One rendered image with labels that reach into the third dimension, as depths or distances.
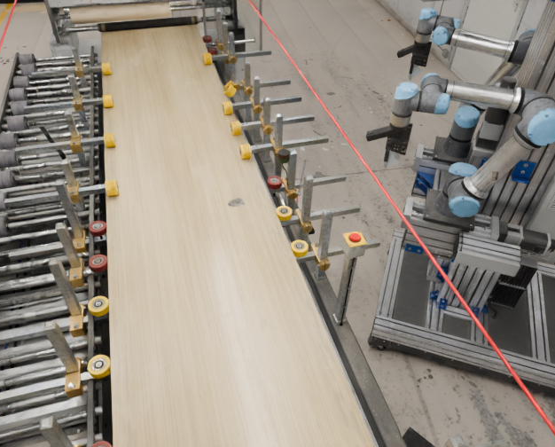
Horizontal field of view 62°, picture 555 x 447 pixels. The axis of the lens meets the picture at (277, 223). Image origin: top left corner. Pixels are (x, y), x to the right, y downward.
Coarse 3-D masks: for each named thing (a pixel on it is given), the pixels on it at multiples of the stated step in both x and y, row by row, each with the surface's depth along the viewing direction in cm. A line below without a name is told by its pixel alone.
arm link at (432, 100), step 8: (424, 88) 173; (432, 88) 170; (440, 88) 172; (424, 96) 166; (432, 96) 166; (440, 96) 166; (448, 96) 166; (424, 104) 167; (432, 104) 166; (440, 104) 166; (448, 104) 166; (424, 112) 170; (432, 112) 168; (440, 112) 168
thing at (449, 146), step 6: (450, 138) 243; (456, 138) 240; (444, 144) 247; (450, 144) 244; (456, 144) 241; (462, 144) 240; (468, 144) 241; (444, 150) 247; (450, 150) 244; (456, 150) 242; (462, 150) 242; (468, 150) 243; (450, 156) 245; (456, 156) 244; (462, 156) 244
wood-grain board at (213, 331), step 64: (128, 64) 348; (192, 64) 351; (128, 128) 284; (192, 128) 286; (128, 192) 239; (192, 192) 240; (256, 192) 242; (128, 256) 207; (192, 256) 208; (256, 256) 209; (128, 320) 183; (192, 320) 183; (256, 320) 184; (320, 320) 185; (128, 384) 163; (192, 384) 164; (256, 384) 164; (320, 384) 165
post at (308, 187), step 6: (306, 180) 214; (312, 180) 215; (306, 186) 216; (312, 186) 217; (306, 192) 219; (306, 198) 221; (306, 204) 224; (306, 210) 227; (306, 216) 230; (300, 234) 242; (306, 234) 239; (306, 240) 242
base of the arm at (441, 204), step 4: (440, 192) 214; (444, 192) 208; (440, 196) 211; (444, 196) 208; (436, 200) 213; (440, 200) 211; (444, 200) 209; (448, 200) 207; (436, 204) 213; (440, 204) 212; (444, 204) 209; (448, 204) 208; (436, 208) 213; (440, 208) 211; (444, 208) 209; (448, 208) 208; (440, 212) 212; (444, 212) 210; (448, 212) 209; (448, 216) 210; (452, 216) 209; (456, 216) 209
